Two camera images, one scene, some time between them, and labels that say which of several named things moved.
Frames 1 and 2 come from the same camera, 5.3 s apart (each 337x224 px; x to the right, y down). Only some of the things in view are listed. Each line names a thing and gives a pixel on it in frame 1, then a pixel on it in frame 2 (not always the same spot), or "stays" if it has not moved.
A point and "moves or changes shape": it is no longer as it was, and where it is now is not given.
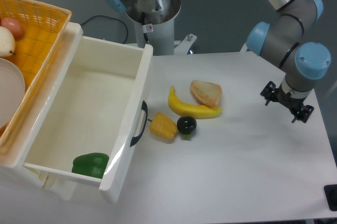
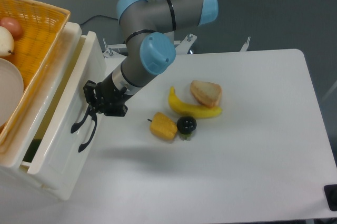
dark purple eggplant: x=186 y=125 stays
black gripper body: x=299 y=112 -> x=102 y=97
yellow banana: x=192 y=111 stays
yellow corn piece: x=162 y=126 stays
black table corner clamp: x=330 y=193 stays
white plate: x=12 y=89 stays
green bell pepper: x=93 y=164 -> x=30 y=154
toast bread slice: x=206 y=93 stays
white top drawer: x=90 y=96 moves or changes shape
